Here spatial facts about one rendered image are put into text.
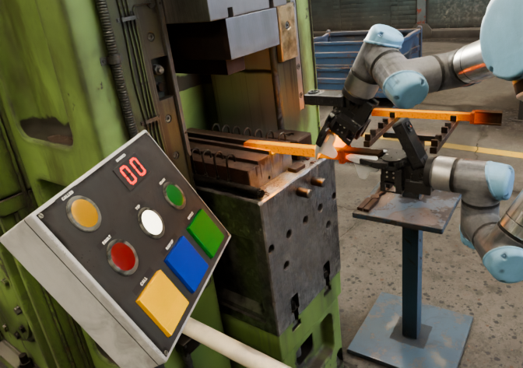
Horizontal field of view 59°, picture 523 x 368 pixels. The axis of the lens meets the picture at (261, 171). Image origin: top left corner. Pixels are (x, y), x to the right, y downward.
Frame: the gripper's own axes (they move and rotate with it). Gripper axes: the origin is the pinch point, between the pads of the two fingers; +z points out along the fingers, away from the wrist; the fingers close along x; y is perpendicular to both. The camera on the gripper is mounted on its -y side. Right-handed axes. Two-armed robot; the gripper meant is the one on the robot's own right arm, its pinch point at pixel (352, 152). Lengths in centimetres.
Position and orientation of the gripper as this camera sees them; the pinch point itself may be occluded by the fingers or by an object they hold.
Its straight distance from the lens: 115.3
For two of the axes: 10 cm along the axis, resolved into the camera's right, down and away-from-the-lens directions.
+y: 1.4, 9.1, 3.9
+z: -7.9, -1.4, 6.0
